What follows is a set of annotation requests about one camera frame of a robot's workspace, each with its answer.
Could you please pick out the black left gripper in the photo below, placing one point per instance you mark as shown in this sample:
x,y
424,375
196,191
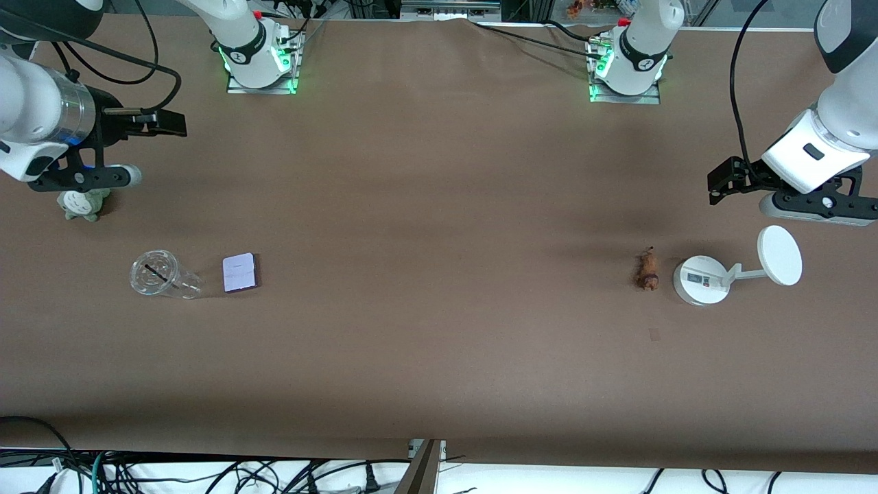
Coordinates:
x,y
750,172

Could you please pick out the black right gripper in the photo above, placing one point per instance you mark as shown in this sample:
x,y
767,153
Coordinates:
x,y
110,121

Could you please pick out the brown lion statue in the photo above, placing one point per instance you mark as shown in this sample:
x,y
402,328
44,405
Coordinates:
x,y
646,271

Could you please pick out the lavender small box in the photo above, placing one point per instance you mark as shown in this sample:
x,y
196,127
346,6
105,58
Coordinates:
x,y
239,273

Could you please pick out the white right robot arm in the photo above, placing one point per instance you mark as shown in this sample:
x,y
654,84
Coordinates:
x,y
34,110

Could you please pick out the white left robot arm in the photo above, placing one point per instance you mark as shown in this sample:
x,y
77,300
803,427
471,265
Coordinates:
x,y
809,154

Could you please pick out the white round desk lamp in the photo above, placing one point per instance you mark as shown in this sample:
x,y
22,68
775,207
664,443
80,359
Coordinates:
x,y
701,280

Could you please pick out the grey green plush toy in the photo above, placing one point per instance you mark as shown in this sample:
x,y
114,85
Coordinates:
x,y
82,204

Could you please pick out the clear plastic cup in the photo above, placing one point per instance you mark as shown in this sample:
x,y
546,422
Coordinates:
x,y
156,273

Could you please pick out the small orange toy figure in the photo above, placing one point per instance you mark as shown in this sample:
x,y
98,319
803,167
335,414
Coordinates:
x,y
575,8

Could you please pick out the brown table cover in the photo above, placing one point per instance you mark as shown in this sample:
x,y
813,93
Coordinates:
x,y
439,357

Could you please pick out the black power plug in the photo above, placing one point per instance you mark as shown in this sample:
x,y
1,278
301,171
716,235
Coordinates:
x,y
372,484

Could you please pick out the aluminium table leg beam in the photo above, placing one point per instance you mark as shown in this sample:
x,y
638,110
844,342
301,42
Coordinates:
x,y
420,473

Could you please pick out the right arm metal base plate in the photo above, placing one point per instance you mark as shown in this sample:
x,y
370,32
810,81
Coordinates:
x,y
260,90

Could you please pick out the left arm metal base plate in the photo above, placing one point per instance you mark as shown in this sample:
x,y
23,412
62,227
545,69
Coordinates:
x,y
645,100

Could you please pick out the metal rail behind table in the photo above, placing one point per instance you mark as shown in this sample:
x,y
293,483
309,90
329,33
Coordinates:
x,y
449,8

